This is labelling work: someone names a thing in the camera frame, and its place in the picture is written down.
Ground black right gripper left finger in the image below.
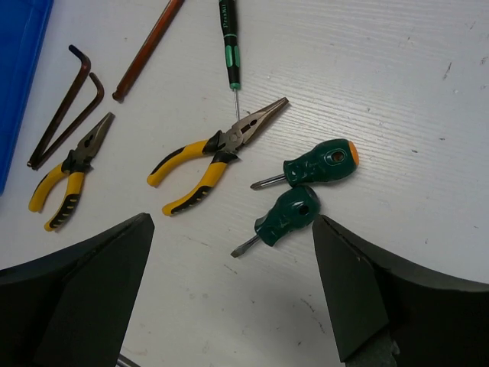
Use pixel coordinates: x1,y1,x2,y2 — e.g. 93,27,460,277
1,213,154,366

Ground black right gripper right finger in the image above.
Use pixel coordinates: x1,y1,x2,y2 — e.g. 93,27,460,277
313,216,488,366

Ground yellow combination pliers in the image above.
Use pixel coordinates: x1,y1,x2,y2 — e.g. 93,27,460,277
28,112,115,232

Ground short rusty hex key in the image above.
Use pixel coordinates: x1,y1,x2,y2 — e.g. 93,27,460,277
30,72,105,171

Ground long dark hex key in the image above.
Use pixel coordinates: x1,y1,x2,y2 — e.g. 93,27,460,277
27,44,91,169

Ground yellow needle-nose pliers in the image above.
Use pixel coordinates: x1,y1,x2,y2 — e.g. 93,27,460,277
147,97,289,216

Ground thick brown hex key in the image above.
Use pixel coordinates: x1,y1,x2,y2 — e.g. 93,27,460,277
112,0,184,103

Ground slim green precision screwdriver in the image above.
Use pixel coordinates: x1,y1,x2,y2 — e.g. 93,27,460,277
219,0,241,121

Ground green stubby flathead screwdriver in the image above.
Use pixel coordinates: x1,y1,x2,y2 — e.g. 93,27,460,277
231,186,321,258

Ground green stubby phillips screwdriver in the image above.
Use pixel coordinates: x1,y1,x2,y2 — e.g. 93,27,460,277
251,138,360,190

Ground blue plastic divided bin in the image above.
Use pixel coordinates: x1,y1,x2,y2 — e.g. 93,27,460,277
0,0,53,190

